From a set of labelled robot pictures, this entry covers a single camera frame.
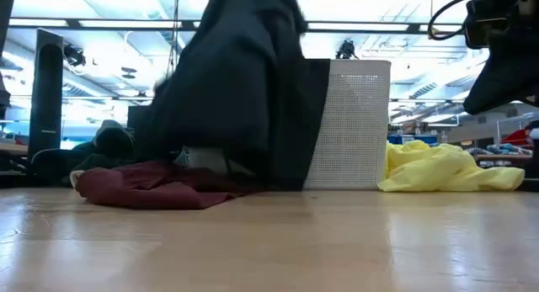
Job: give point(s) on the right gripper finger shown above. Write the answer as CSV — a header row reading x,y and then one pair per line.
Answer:
x,y
501,77

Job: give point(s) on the yellow garment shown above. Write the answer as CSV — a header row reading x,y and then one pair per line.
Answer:
x,y
442,170

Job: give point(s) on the dark teal jacket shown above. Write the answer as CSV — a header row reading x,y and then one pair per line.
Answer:
x,y
231,94

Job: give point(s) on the maroon garment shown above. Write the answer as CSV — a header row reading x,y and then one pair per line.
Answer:
x,y
147,187

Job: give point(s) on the person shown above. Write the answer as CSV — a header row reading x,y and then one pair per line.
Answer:
x,y
532,157

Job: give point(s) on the blue storage bins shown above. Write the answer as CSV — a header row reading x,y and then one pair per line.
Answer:
x,y
414,139

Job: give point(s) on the white perforated plastic basket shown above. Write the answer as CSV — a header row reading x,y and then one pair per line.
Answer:
x,y
358,128

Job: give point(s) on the black monitor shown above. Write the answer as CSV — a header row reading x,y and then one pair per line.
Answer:
x,y
134,115

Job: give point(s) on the black device on column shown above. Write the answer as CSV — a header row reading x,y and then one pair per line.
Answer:
x,y
75,55

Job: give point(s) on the black upright column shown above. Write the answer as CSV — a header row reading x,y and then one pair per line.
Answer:
x,y
46,107

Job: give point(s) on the black ceiling camera mount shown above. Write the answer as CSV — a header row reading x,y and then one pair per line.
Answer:
x,y
346,50

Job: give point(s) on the black table frame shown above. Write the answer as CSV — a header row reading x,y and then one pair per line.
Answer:
x,y
25,180

